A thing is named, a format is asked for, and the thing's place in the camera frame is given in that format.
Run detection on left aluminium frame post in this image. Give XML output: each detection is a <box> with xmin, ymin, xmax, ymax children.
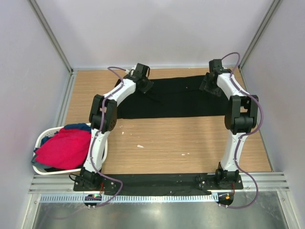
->
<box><xmin>27</xmin><ymin>0</ymin><xmax>73</xmax><ymax>74</ymax></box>

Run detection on right aluminium frame post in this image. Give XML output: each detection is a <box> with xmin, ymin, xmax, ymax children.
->
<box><xmin>239</xmin><ymin>0</ymin><xmax>283</xmax><ymax>69</ymax></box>

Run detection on blue t shirt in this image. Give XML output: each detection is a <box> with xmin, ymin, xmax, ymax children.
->
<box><xmin>39</xmin><ymin>123</ymin><xmax>106</xmax><ymax>165</ymax></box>

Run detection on white perforated laundry basket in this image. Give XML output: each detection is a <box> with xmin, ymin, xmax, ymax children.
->
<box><xmin>32</xmin><ymin>124</ymin><xmax>109</xmax><ymax>176</ymax></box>

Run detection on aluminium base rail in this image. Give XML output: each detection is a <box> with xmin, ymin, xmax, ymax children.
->
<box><xmin>29</xmin><ymin>172</ymin><xmax>290</xmax><ymax>194</ymax></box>

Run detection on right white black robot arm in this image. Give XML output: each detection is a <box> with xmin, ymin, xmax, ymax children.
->
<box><xmin>200</xmin><ymin>59</ymin><xmax>258</xmax><ymax>189</ymax></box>

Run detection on aluminium frame post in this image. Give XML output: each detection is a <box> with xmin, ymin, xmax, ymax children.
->
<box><xmin>239</xmin><ymin>0</ymin><xmax>283</xmax><ymax>69</ymax></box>
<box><xmin>27</xmin><ymin>0</ymin><xmax>73</xmax><ymax>74</ymax></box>

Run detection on grey t shirt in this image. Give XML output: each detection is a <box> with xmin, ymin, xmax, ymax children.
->
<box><xmin>31</xmin><ymin>157</ymin><xmax>48</xmax><ymax>169</ymax></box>

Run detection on slotted grey cable duct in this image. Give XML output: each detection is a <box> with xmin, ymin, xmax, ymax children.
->
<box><xmin>40</xmin><ymin>193</ymin><xmax>218</xmax><ymax>204</ymax></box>

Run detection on black t shirt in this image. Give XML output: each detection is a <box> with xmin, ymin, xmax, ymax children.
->
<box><xmin>117</xmin><ymin>75</ymin><xmax>229</xmax><ymax>119</ymax></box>

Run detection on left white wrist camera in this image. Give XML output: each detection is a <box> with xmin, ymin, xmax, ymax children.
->
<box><xmin>125</xmin><ymin>68</ymin><xmax>135</xmax><ymax>74</ymax></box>

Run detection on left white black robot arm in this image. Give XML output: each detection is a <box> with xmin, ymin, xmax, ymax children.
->
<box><xmin>74</xmin><ymin>63</ymin><xmax>153</xmax><ymax>191</ymax></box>

